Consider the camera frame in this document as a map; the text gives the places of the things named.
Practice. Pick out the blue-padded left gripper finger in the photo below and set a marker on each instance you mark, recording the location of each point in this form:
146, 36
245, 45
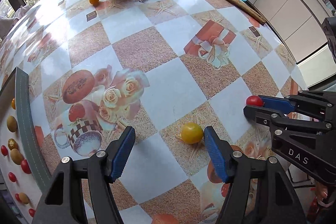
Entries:
63, 201

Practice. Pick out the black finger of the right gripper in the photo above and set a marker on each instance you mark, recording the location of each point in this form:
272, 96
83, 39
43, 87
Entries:
277, 120

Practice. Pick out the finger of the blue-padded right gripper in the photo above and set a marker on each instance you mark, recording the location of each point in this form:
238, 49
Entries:
259, 192

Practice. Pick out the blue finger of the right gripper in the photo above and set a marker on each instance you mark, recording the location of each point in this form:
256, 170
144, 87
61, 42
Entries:
279, 104

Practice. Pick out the large yellow tomato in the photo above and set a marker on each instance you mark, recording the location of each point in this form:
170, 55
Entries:
191, 133

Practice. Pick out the yellow-brown round fruit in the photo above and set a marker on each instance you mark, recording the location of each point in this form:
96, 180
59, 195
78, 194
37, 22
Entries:
16, 156

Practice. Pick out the small red cherry tomato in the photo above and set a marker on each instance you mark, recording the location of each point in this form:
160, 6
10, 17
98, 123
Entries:
12, 177

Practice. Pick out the yellow cherry tomato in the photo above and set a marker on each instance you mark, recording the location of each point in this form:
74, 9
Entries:
12, 144

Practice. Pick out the brown longan fruit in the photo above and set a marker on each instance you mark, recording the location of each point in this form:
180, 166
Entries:
12, 124

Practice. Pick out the green-rimmed white tray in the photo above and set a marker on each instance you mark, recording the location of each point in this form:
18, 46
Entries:
34, 184

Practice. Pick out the red tomato tray bottom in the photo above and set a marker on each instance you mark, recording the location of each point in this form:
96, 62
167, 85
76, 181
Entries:
31, 212

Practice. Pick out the tan fruit in tray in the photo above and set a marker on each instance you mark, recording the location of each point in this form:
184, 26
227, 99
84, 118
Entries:
23, 198

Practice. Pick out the red tomato behind bowl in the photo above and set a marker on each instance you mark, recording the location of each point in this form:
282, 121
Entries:
4, 150

